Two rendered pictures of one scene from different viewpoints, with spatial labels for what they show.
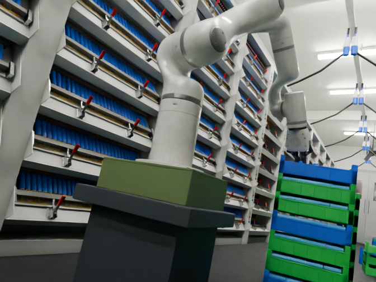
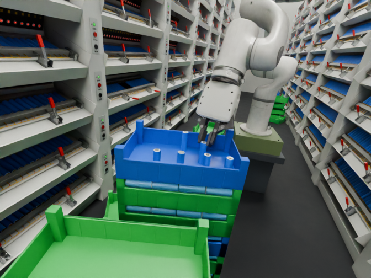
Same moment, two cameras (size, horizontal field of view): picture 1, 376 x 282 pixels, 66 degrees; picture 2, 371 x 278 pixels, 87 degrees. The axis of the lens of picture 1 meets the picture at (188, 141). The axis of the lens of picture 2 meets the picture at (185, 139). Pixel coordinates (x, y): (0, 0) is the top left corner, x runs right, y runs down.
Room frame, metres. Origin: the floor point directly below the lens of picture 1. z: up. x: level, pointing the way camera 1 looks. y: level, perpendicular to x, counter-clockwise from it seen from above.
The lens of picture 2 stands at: (1.73, -0.74, 0.77)
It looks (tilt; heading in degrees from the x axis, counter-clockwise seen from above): 24 degrees down; 161
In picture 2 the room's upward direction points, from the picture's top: 6 degrees clockwise
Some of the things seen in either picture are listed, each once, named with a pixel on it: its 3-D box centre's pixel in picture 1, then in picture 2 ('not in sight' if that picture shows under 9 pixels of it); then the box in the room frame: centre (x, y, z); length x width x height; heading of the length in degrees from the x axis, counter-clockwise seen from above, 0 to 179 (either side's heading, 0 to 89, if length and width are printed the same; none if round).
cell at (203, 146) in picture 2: not in sight; (202, 152); (1.30, -0.53, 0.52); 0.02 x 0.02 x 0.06
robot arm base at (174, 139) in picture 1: (175, 136); (259, 115); (0.80, 0.04, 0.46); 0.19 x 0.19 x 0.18
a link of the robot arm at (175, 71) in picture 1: (181, 69); (275, 79); (0.82, 0.06, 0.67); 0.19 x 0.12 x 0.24; 41
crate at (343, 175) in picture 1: (314, 172); (183, 149); (1.28, -0.58, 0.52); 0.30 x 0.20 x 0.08; 71
